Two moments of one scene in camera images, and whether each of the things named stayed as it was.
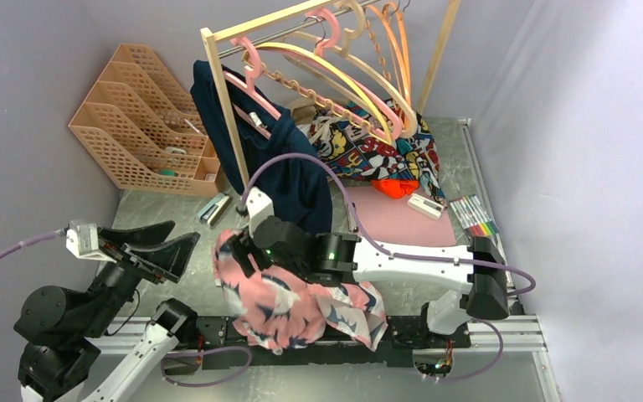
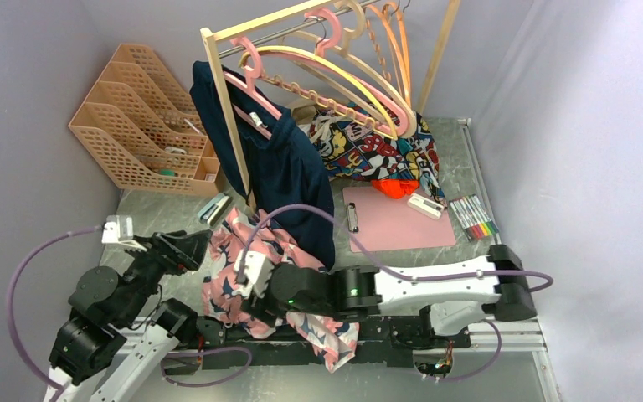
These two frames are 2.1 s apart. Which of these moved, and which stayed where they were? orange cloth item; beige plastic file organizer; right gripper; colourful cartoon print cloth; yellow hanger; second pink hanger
Moved: yellow hanger; right gripper
Stayed: orange cloth item; beige plastic file organizer; colourful cartoon print cloth; second pink hanger
